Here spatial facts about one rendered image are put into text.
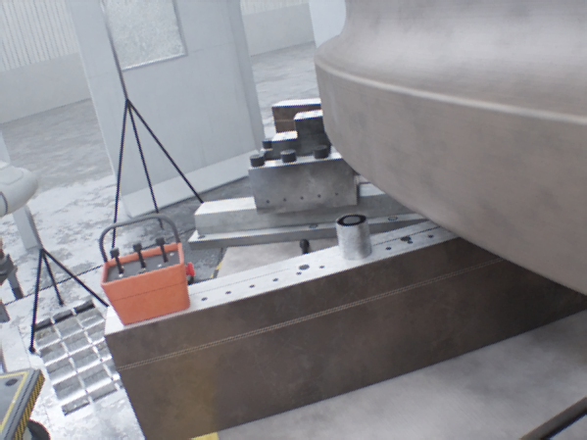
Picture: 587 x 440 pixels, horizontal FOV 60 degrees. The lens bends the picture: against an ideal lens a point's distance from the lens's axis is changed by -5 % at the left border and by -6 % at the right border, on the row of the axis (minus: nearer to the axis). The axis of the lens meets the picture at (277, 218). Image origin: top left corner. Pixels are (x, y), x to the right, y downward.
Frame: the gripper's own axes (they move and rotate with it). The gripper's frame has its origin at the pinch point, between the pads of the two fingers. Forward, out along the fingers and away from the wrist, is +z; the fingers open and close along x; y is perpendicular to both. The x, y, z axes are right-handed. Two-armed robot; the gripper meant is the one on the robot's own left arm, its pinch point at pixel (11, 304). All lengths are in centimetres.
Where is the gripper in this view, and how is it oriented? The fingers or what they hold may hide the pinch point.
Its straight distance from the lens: 168.3
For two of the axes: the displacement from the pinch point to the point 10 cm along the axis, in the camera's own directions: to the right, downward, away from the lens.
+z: 1.8, 9.1, 3.7
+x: -1.2, -3.6, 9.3
